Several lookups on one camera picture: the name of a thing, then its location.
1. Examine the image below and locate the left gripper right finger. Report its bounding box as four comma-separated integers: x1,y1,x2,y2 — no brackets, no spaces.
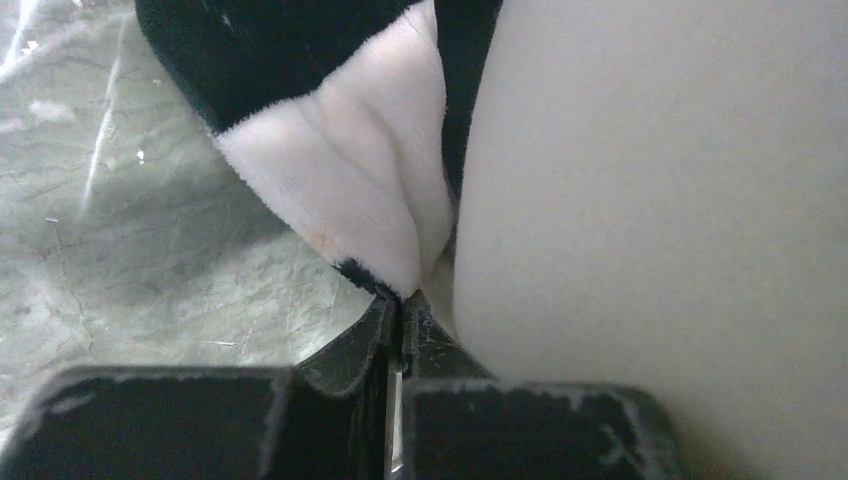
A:
400,293,685,479

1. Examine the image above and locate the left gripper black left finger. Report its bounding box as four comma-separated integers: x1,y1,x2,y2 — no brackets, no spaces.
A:
1,297,398,479

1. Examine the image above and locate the white pillow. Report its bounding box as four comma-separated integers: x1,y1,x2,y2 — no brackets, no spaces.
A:
453,1,847,479

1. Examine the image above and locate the black white checkered pillowcase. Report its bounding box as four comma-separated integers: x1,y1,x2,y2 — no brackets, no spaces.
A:
135,0,501,299

